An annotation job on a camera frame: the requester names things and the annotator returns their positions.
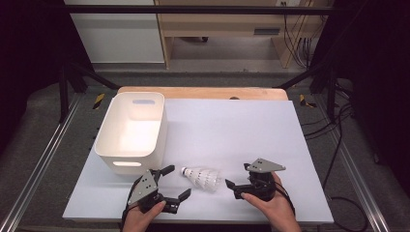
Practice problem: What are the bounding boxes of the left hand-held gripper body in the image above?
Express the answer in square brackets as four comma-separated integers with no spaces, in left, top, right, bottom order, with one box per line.
[128,168,182,216]

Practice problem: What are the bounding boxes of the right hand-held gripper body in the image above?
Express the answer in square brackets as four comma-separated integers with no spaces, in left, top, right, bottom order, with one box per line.
[233,158,286,202]

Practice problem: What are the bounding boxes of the person's left hand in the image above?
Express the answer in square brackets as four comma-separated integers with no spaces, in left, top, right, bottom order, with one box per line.
[121,200,167,232]

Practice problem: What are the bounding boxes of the person's right hand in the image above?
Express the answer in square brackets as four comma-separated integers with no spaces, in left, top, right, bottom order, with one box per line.
[241,172,303,232]

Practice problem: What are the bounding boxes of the white board sheet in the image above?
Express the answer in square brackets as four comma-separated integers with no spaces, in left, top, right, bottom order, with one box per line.
[62,98,335,225]

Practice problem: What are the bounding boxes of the white plastic storage bin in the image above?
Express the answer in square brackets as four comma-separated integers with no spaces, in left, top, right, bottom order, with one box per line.
[94,91,168,177]

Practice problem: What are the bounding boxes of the yellow black tape strip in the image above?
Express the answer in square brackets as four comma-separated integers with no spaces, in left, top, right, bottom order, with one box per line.
[299,94,317,109]
[92,93,106,110]

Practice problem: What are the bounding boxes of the wooden table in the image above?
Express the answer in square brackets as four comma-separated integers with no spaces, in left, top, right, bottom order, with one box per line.
[116,85,289,102]

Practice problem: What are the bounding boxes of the black metal stand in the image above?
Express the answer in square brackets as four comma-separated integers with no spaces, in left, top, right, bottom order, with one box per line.
[274,61,339,124]
[57,61,120,124]

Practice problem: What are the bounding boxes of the white cabinet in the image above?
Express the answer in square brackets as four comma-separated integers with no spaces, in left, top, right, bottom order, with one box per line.
[65,0,165,65]

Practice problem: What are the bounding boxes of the light wooden desk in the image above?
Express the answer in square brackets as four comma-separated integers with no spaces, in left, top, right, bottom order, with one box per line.
[154,0,337,70]

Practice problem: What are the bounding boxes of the black curtain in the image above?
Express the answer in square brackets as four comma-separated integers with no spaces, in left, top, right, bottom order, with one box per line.
[310,0,410,188]
[0,0,96,156]

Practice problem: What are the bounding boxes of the black horizontal bar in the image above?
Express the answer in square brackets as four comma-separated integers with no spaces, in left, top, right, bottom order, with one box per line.
[64,4,337,15]

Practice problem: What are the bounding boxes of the black floor cables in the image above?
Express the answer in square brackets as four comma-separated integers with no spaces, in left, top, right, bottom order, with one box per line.
[301,80,356,191]

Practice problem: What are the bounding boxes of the aluminium floor rail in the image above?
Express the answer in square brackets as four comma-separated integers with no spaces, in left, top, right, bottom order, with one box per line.
[313,96,391,232]
[0,93,83,232]

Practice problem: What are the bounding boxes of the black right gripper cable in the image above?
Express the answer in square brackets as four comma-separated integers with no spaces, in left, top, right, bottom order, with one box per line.
[275,182,369,232]

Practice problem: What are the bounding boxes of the bundle of desk cables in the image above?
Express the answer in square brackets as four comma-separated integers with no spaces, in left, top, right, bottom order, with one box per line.
[280,1,323,70]

